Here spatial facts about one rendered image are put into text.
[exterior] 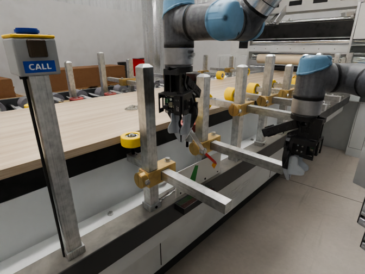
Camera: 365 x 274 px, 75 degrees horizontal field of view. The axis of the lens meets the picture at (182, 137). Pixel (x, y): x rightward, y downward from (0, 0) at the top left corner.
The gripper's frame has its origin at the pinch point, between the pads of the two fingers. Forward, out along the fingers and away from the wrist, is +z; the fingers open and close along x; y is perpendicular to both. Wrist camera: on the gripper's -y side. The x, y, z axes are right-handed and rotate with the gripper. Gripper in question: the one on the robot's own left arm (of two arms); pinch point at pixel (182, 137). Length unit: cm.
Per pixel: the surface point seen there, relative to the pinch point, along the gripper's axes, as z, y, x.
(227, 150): 10.6, -19.2, 9.1
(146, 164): 8.6, 5.1, -9.7
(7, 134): 5, 11, -66
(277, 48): -23, -289, 4
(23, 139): 5, 12, -55
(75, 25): -85, -534, -599
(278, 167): 10.4, -12.7, 27.0
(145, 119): -5.8, 5.4, -8.7
